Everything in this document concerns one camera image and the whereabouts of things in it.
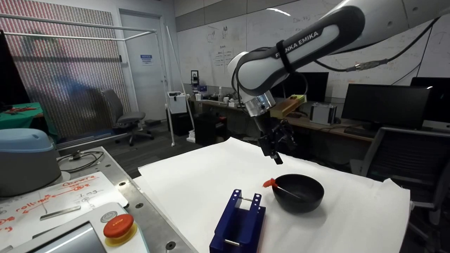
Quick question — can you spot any yellow green box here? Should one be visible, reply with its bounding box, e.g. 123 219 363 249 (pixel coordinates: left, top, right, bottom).
270 94 307 119

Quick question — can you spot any white paper sheet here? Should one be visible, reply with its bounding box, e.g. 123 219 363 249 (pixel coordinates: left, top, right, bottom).
133 137 411 253

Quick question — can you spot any patterned window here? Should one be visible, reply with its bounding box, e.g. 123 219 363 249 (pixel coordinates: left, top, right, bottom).
0 0 131 142

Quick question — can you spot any white and silver box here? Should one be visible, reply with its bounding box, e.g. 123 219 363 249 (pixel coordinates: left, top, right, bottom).
310 102 338 126

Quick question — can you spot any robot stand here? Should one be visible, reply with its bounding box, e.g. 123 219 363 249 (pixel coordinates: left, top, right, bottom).
0 146 198 253

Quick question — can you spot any black cable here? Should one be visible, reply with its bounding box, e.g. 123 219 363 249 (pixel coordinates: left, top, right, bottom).
57 150 105 174

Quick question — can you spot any whiteboard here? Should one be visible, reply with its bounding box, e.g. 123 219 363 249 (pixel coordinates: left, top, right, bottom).
176 0 450 99

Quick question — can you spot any grey container with blue lid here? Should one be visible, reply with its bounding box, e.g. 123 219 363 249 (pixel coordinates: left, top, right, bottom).
0 128 63 198

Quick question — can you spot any wooden desk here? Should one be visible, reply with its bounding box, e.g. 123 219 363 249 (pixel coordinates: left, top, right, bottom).
189 98 374 166

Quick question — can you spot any black mesh office chair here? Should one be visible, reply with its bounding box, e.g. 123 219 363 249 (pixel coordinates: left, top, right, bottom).
351 126 450 226

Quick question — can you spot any row of monitors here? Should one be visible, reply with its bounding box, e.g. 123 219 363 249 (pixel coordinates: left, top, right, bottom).
341 77 450 130

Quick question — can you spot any black bowl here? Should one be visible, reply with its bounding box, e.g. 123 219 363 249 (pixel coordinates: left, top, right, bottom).
272 174 325 214

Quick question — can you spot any white door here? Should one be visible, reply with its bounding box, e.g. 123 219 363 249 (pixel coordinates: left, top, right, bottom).
119 10 168 122

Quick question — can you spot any white pipe frame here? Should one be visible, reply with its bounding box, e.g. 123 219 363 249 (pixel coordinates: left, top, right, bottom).
0 13 197 147

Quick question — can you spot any white box on stand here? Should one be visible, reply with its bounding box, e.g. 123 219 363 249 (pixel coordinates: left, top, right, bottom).
168 91 188 114

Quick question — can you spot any blue plastic holder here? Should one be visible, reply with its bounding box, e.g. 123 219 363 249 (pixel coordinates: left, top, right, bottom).
209 189 267 253

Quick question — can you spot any table with green cloth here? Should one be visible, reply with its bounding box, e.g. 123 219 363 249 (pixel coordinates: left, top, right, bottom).
0 102 58 141

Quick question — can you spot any black keyboard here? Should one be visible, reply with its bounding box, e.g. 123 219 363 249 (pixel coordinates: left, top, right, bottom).
343 125 379 138

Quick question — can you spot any grey office chair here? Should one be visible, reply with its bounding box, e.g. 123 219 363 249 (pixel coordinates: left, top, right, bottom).
102 88 155 147

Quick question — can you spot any white box with red button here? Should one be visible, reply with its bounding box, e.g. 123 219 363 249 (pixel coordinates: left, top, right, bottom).
6 202 150 253

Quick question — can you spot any metal tool with orange handle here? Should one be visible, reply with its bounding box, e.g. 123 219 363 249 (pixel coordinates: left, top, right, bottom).
263 178 301 199

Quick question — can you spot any black monitor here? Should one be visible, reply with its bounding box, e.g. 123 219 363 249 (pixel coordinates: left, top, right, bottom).
271 72 329 103

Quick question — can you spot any paper note with orange writing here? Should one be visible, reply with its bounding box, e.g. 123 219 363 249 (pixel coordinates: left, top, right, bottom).
0 171 129 249

